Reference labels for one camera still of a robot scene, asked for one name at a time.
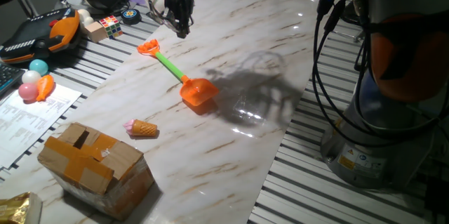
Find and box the orange green toy shovel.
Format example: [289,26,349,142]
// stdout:
[136,39,220,107]

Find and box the toy ice cream cone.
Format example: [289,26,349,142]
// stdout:
[122,118,159,138]

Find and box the black round puck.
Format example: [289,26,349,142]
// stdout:
[121,8,142,25]

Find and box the rubiks cube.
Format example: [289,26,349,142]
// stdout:
[98,15,124,40]

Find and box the wooden cube block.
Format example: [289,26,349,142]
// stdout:
[85,21,109,44]

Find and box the white round figure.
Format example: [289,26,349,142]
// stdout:
[76,8,95,28]

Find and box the black orange teach pendant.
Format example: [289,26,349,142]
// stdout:
[0,7,82,65]

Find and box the teal ball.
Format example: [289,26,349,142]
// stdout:
[28,58,49,77]

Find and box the orange toy carrot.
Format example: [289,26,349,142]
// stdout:
[36,74,55,103]

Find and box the marble pattern mat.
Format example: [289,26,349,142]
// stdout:
[0,0,320,224]

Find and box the white ball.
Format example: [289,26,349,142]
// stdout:
[21,70,42,85]

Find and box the pink ball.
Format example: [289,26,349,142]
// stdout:
[18,82,39,102]

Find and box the cardboard box with orange tape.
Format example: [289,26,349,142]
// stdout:
[37,121,156,221]

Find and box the printed paper sheet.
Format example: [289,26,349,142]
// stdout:
[0,83,83,171]

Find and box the gold foil packet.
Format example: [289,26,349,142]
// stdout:
[0,191,43,224]

